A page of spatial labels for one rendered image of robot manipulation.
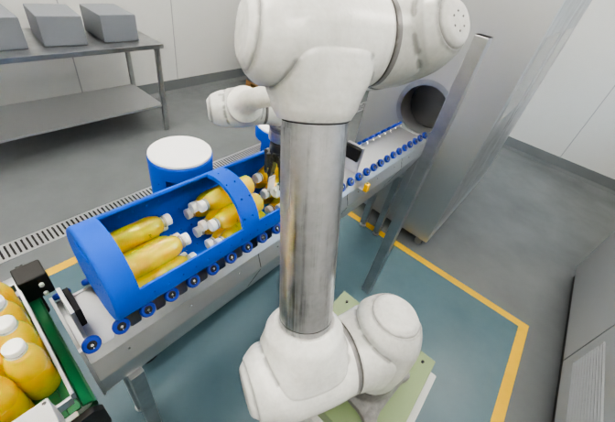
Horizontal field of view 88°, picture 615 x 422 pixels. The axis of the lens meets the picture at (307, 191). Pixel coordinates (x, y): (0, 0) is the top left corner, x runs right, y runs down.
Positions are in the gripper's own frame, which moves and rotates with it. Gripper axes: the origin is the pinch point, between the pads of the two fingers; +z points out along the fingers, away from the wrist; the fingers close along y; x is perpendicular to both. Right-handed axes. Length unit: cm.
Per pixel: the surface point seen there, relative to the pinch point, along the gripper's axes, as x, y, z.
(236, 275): 23.6, -7.6, 26.2
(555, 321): -165, -142, 114
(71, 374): 76, -5, 24
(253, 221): 18.2, -8.5, 0.9
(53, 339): 76, 8, 24
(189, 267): 42.1, -8.9, 4.4
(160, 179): 20, 49, 18
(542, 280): -202, -126, 114
